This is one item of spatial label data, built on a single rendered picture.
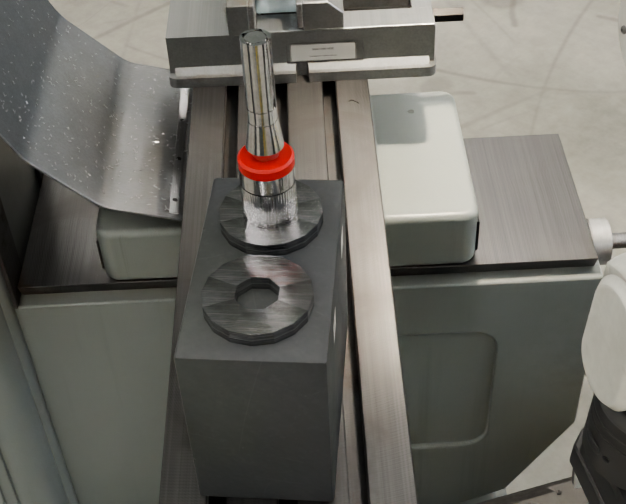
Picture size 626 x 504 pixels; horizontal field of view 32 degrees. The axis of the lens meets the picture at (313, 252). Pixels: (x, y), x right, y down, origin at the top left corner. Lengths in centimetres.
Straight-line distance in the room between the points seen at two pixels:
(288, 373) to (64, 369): 79
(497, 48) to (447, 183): 184
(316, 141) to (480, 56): 192
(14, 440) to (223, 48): 64
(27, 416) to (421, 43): 76
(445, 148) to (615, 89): 167
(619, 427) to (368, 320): 38
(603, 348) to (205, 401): 32
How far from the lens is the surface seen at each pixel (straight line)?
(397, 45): 144
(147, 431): 170
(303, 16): 141
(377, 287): 115
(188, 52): 144
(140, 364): 158
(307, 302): 86
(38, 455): 170
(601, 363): 78
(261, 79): 85
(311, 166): 131
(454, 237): 143
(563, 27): 339
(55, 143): 139
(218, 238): 94
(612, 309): 74
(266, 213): 92
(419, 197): 143
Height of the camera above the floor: 177
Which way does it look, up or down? 43 degrees down
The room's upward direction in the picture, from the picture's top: 3 degrees counter-clockwise
